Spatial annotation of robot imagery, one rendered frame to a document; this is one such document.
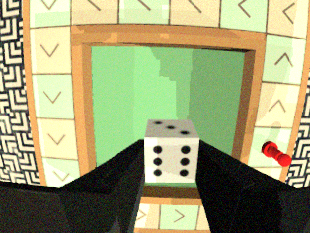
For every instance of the white die with black pips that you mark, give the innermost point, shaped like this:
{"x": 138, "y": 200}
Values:
{"x": 170, "y": 151}

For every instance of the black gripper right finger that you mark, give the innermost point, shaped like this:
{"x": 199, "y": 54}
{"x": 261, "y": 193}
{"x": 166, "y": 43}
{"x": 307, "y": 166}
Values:
{"x": 240, "y": 199}

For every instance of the red game pawn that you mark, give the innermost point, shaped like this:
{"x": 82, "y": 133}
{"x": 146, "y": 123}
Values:
{"x": 270, "y": 150}

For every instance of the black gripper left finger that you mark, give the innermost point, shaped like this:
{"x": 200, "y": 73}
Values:
{"x": 105, "y": 200}

